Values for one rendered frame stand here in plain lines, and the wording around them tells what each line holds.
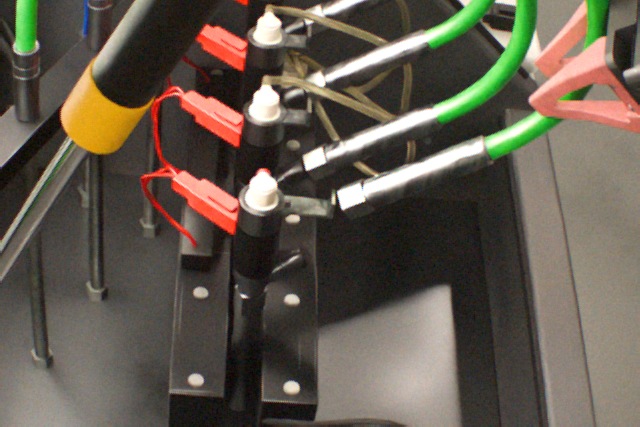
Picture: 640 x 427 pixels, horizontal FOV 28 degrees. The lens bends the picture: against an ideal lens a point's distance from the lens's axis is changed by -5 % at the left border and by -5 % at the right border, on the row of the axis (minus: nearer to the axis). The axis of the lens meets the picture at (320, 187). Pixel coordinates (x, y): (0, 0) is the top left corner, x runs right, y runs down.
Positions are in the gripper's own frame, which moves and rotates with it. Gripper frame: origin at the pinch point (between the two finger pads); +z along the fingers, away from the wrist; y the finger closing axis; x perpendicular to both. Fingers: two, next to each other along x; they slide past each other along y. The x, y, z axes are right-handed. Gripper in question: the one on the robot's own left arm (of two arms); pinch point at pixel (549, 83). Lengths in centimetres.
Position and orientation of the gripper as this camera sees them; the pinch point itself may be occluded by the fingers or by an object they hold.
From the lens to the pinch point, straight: 76.6
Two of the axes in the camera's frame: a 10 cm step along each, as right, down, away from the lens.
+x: 6.5, 5.5, 5.2
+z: -7.2, 2.5, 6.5
